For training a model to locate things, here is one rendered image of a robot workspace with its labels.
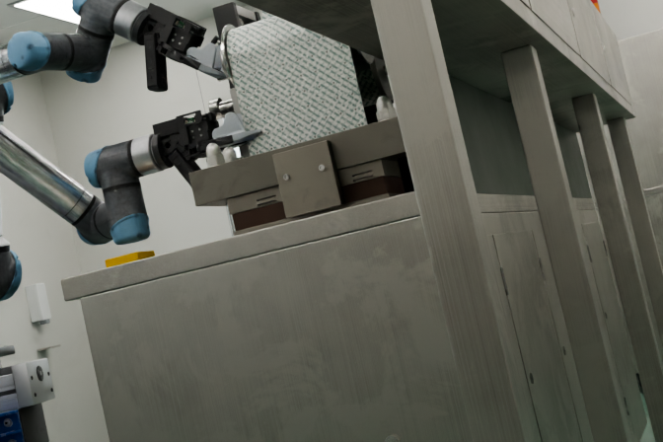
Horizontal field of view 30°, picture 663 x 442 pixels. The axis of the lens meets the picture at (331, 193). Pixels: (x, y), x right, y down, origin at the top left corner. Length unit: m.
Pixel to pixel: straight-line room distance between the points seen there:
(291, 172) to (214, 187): 0.15
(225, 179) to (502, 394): 0.86
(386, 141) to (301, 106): 0.30
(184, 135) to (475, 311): 1.05
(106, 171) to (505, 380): 1.19
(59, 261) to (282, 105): 6.44
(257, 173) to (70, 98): 6.88
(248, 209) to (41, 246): 6.44
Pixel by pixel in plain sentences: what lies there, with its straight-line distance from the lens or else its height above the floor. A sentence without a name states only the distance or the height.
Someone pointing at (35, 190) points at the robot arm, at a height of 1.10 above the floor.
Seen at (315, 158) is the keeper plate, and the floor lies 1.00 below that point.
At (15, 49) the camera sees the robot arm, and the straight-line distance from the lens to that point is 2.48.
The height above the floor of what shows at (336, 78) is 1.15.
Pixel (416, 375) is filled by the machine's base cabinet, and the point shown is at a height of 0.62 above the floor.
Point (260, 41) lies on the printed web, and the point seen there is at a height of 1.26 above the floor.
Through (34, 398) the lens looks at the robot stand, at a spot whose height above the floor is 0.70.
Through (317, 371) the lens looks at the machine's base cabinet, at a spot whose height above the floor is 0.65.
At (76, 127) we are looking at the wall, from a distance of 8.92.
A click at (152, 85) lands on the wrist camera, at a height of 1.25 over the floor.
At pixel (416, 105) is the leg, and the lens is 1.44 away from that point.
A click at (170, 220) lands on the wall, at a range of 8.56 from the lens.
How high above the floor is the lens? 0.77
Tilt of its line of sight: 5 degrees up
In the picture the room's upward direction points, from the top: 13 degrees counter-clockwise
